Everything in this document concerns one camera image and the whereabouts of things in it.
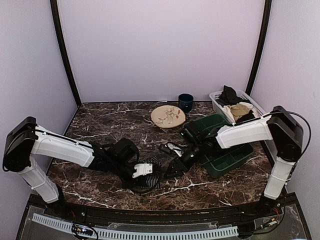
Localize navy striped underwear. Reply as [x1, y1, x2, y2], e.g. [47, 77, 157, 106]
[135, 156, 162, 190]

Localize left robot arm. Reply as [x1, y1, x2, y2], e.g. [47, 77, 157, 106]
[2, 116, 150, 218]

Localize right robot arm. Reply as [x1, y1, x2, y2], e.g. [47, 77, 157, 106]
[164, 105, 312, 217]

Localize green divided organizer tray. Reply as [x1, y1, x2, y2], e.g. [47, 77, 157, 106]
[181, 113, 254, 179]

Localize beige floral plate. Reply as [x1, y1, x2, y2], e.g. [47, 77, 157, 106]
[150, 105, 186, 129]

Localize dark blue mug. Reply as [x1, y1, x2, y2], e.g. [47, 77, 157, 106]
[178, 93, 194, 113]

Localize white plastic laundry basket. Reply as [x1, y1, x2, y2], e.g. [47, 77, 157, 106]
[209, 90, 266, 124]

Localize beige garment in basket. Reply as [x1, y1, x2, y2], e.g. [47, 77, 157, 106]
[222, 102, 254, 122]

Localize black garment in basket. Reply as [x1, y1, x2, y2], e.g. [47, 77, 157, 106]
[216, 85, 246, 106]

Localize black cloth in basket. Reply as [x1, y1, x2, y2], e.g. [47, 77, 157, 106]
[236, 109, 258, 123]

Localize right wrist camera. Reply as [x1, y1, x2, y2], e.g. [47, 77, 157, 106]
[159, 142, 184, 157]

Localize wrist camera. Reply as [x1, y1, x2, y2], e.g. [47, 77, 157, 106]
[132, 163, 153, 179]
[159, 142, 184, 157]

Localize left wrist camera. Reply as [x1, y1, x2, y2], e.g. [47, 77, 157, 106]
[132, 163, 153, 179]

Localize black front rail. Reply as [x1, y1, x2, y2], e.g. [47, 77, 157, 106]
[27, 193, 298, 227]

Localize white slotted cable duct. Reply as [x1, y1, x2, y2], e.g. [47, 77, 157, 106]
[31, 213, 239, 240]

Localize right black frame post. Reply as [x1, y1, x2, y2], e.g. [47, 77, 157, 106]
[245, 0, 273, 95]

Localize black frame post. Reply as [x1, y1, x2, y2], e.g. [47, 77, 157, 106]
[245, 0, 273, 95]
[49, 0, 82, 108]

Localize left black frame post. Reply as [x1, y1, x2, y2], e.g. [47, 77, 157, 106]
[49, 0, 82, 108]

